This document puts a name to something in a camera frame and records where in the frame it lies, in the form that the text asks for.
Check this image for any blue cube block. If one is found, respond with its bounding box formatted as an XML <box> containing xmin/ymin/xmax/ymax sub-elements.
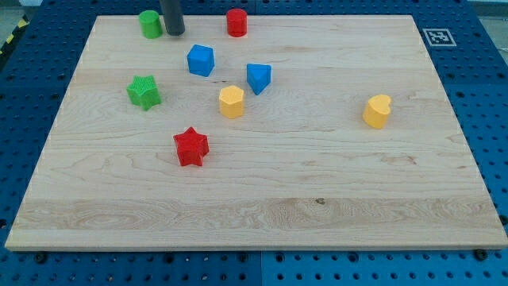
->
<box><xmin>187</xmin><ymin>44</ymin><xmax>215</xmax><ymax>77</ymax></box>

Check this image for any yellow hexagon block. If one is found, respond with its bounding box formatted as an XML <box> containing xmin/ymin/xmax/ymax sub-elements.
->
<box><xmin>219</xmin><ymin>85</ymin><xmax>244</xmax><ymax>119</ymax></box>

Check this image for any light wooden board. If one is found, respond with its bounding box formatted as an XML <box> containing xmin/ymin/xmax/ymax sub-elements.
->
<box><xmin>6</xmin><ymin>15</ymin><xmax>507</xmax><ymax>252</ymax></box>

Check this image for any red star block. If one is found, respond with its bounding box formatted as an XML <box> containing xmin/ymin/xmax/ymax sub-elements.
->
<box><xmin>173</xmin><ymin>127</ymin><xmax>210</xmax><ymax>166</ymax></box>

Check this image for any blue triangle block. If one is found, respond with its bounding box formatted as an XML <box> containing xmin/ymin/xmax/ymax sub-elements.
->
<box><xmin>247</xmin><ymin>64</ymin><xmax>271</xmax><ymax>95</ymax></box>

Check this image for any green star block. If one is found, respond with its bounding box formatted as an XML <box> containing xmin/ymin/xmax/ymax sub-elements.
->
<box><xmin>126</xmin><ymin>75</ymin><xmax>162</xmax><ymax>110</ymax></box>

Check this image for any yellow heart block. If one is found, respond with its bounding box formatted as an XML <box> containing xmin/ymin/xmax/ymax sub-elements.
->
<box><xmin>362</xmin><ymin>95</ymin><xmax>391</xmax><ymax>129</ymax></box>

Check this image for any red cylinder block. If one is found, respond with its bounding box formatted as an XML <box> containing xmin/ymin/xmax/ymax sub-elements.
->
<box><xmin>226</xmin><ymin>8</ymin><xmax>248</xmax><ymax>37</ymax></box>

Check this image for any green cylinder block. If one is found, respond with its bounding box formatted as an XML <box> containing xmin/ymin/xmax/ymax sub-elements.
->
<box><xmin>138</xmin><ymin>10</ymin><xmax>163</xmax><ymax>39</ymax></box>

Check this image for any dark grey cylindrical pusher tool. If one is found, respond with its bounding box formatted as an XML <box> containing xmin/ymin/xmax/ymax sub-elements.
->
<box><xmin>160</xmin><ymin>0</ymin><xmax>185</xmax><ymax>36</ymax></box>

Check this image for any white fiducial marker tag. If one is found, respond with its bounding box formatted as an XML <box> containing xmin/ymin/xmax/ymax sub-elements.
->
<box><xmin>422</xmin><ymin>28</ymin><xmax>456</xmax><ymax>47</ymax></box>

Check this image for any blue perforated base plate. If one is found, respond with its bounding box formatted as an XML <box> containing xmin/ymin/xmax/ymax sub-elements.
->
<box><xmin>1</xmin><ymin>1</ymin><xmax>507</xmax><ymax>285</ymax></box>

